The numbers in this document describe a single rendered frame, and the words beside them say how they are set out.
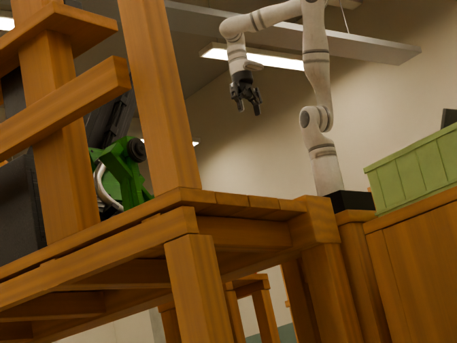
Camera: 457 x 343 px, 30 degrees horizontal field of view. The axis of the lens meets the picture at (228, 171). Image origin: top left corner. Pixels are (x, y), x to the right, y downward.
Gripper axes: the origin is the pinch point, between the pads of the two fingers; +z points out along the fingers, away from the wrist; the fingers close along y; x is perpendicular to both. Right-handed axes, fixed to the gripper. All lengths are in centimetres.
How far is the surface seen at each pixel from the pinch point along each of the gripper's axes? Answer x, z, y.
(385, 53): -155, -192, -463
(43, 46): -15, -15, 75
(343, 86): -267, -226, -576
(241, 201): 26, 44, 50
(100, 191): -32, 22, 45
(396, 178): 48, 41, 3
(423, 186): 57, 47, 5
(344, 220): 28, 48, 3
